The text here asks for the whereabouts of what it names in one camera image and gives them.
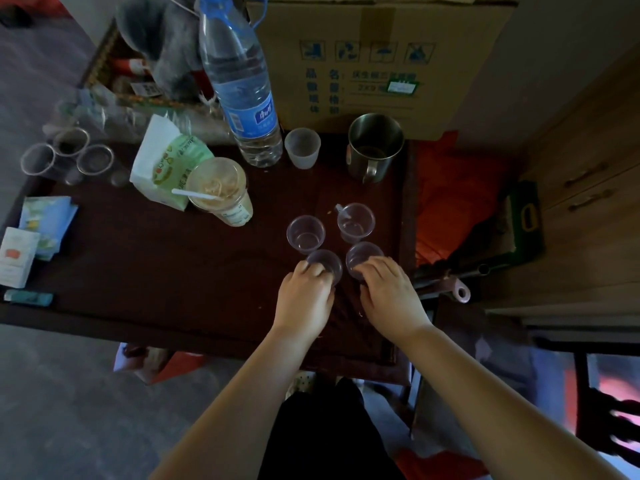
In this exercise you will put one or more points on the person's right hand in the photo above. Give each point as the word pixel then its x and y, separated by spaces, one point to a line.
pixel 392 304

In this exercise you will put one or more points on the person's left hand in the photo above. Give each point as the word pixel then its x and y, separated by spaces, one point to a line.
pixel 302 304

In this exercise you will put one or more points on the person's left forearm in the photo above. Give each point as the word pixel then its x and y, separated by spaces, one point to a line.
pixel 240 409

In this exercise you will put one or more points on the person's right forearm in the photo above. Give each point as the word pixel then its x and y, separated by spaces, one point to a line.
pixel 500 419

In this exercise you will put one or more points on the person's white left shoe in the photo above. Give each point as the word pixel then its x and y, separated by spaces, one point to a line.
pixel 300 384

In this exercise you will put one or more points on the beige lidded drink cup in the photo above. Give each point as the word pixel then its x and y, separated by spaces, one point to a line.
pixel 225 204

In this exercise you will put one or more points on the person's black trousers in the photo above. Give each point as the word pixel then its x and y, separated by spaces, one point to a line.
pixel 325 434

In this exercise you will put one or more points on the small frosted plastic cup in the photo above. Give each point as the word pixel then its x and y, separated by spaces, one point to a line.
pixel 302 149

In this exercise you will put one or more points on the black metal stand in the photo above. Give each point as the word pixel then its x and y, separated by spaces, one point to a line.
pixel 416 399

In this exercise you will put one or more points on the red orange paper bag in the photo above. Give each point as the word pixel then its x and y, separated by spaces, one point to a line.
pixel 180 364

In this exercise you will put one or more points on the dark wooden table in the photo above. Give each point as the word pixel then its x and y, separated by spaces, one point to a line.
pixel 150 274

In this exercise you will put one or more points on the white plastic straw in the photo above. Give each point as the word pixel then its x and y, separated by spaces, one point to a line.
pixel 192 193

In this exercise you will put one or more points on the stainless steel mug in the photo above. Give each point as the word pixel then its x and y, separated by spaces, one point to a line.
pixel 372 149

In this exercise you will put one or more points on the green black bag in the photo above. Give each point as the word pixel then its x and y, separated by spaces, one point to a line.
pixel 525 219

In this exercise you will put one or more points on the red cloth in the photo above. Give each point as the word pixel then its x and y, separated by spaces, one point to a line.
pixel 435 467

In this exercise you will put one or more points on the white paper bag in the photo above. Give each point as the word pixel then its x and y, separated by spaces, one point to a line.
pixel 137 362

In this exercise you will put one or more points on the green white tissue pack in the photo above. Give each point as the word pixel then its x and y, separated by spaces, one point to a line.
pixel 160 164

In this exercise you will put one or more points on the light wooden drawer chest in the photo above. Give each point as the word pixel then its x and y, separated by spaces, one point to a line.
pixel 590 234

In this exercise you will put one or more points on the dark wooden chair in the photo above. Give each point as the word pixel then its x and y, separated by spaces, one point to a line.
pixel 582 394

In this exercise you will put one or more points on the clear water bottle blue cap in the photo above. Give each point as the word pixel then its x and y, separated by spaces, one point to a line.
pixel 240 94

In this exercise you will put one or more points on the brown cardboard box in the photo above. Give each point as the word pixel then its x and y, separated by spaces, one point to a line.
pixel 450 69

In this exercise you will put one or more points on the blue green paper packets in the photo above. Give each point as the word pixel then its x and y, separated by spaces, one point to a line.
pixel 50 219

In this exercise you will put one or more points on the clear plastic package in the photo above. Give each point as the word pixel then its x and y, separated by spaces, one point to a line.
pixel 110 119

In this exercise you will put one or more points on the teal lighter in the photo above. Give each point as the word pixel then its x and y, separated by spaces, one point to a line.
pixel 27 297

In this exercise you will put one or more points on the white packet with red print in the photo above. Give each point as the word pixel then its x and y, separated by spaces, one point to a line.
pixel 17 257

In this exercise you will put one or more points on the red white tube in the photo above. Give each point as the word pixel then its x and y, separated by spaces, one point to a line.
pixel 130 65

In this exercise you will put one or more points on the woven wooden basket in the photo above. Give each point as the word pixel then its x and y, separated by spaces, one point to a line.
pixel 102 64

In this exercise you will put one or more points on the small black object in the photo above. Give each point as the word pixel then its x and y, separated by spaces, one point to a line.
pixel 15 17

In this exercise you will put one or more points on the red blanket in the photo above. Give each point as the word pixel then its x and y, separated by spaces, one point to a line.
pixel 30 2

